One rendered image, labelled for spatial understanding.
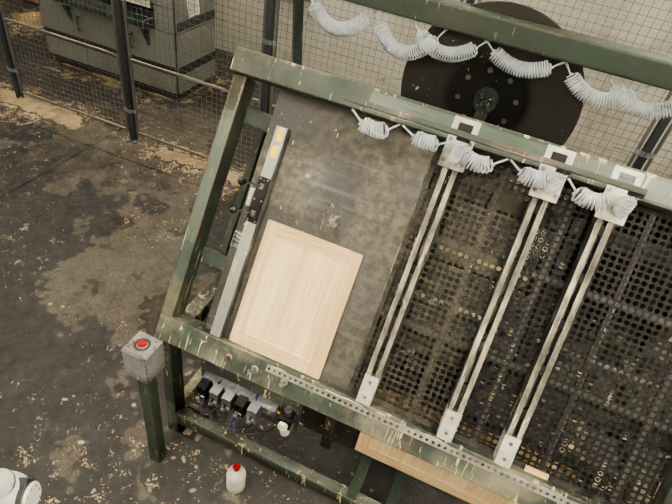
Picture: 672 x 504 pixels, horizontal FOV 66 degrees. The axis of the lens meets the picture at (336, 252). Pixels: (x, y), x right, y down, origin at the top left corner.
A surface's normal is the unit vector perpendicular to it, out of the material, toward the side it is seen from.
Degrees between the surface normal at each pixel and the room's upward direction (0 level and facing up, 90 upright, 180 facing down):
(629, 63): 90
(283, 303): 57
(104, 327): 0
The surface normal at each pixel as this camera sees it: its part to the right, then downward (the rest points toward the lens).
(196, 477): 0.14, -0.76
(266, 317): -0.24, 0.06
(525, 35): -0.38, 0.55
